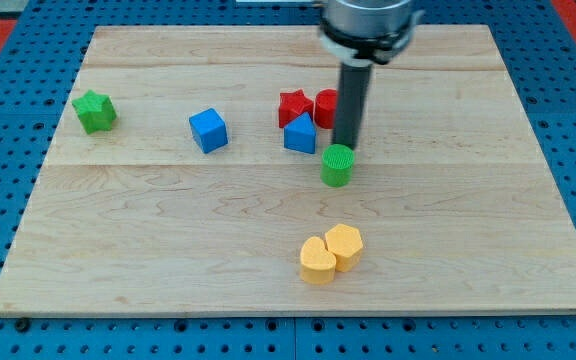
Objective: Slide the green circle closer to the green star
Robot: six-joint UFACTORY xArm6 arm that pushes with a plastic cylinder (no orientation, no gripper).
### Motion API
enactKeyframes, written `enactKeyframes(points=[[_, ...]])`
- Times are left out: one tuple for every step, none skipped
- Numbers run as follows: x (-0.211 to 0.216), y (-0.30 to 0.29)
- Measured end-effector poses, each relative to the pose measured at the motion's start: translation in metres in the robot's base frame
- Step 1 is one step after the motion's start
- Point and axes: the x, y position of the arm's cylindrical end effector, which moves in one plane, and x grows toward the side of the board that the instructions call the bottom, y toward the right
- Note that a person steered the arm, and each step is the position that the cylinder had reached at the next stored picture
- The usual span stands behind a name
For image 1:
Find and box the wooden board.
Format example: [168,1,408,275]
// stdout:
[0,25,576,318]

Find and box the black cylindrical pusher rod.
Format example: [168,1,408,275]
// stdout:
[332,63,372,149]

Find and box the red star block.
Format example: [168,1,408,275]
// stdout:
[278,89,314,128]

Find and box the green star block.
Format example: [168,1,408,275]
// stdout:
[72,90,117,134]

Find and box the blue cube block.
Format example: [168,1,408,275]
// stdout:
[189,108,228,154]

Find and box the yellow hexagon block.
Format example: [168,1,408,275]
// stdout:
[325,224,364,272]

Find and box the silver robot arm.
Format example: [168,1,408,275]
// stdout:
[318,0,424,149]

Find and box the blue triangle block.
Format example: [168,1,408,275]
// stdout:
[283,112,317,154]

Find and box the green cylinder block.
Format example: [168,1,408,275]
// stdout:
[320,144,354,187]

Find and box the yellow heart block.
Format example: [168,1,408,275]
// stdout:
[299,236,337,285]

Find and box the red cylinder block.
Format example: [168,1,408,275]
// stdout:
[314,89,337,129]

